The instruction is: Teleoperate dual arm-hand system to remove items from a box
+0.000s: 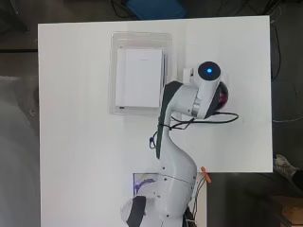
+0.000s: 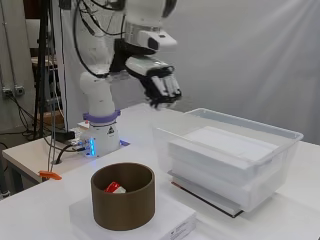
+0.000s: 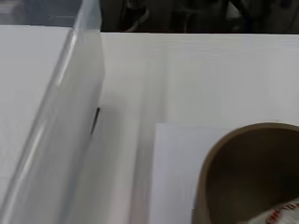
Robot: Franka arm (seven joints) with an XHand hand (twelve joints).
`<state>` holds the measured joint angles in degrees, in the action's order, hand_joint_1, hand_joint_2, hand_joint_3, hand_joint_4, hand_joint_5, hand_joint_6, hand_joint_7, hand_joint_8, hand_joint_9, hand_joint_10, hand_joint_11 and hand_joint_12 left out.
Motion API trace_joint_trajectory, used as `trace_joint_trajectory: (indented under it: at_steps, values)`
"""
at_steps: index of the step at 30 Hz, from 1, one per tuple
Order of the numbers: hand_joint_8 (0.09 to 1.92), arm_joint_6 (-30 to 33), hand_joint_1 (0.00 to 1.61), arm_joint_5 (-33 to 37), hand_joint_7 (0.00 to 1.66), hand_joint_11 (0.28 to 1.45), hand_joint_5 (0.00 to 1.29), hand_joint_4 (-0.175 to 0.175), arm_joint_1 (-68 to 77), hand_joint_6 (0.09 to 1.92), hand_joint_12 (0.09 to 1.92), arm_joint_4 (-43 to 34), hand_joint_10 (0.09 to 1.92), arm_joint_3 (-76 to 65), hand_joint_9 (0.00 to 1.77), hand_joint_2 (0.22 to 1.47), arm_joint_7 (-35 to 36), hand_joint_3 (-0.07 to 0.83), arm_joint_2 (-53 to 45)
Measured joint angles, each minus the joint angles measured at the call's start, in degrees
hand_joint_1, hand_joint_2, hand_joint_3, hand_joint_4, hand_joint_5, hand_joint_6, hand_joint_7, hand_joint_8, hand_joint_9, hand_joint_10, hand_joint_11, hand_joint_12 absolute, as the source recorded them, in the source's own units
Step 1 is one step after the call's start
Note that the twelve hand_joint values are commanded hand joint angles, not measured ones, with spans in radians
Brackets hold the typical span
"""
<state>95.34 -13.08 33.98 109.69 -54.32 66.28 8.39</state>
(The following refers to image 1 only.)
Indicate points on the blue plastic lid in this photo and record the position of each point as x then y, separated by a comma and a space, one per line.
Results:
156, 8

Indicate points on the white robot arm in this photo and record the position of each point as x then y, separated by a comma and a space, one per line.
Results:
176, 167

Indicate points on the blue clip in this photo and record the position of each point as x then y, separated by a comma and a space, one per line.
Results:
152, 141

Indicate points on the large white flat box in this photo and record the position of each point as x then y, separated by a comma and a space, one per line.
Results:
139, 78

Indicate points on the clear plastic box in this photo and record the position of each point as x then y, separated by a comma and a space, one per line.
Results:
142, 39

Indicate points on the white hanging sheet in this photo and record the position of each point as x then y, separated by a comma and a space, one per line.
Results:
17, 151

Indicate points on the person's shoe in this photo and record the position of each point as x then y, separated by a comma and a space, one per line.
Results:
285, 166

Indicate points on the brown wooden crate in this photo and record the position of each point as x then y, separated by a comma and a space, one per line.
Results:
289, 211

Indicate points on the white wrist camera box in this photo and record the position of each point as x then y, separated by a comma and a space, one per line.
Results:
188, 75

